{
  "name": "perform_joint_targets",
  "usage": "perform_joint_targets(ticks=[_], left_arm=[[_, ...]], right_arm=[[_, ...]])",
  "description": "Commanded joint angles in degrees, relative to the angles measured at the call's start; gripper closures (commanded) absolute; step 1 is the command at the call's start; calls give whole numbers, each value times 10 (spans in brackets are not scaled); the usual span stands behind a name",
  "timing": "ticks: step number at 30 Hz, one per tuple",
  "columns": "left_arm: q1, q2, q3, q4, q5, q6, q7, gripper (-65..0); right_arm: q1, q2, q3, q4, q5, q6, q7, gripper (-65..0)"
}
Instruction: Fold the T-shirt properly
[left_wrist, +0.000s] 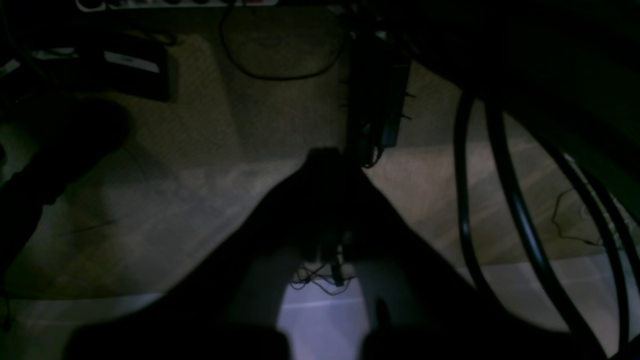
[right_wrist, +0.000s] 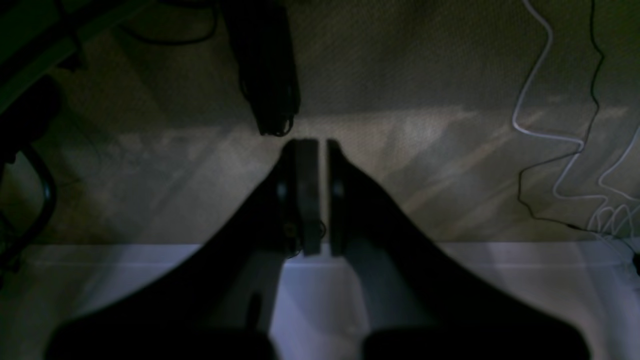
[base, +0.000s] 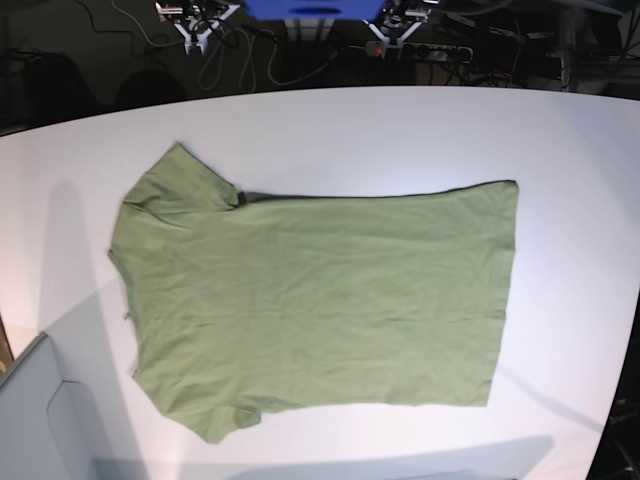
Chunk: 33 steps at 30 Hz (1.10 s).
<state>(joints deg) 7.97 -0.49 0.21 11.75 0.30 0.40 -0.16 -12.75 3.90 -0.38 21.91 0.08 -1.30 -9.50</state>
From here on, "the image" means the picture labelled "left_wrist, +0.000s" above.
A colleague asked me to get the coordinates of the black looped floor cable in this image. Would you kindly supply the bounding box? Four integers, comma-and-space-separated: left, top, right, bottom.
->
219, 5, 351, 82

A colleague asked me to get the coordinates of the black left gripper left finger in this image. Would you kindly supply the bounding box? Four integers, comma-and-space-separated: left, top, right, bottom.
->
65, 148, 344, 360

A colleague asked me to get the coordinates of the black box on floor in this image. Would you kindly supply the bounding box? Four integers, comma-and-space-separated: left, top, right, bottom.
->
28, 28, 172, 102

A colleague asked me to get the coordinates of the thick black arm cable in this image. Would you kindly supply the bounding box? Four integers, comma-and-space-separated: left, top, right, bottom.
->
482, 97, 608, 360

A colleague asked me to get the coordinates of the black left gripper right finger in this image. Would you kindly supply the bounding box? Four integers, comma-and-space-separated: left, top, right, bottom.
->
343, 168, 607, 360

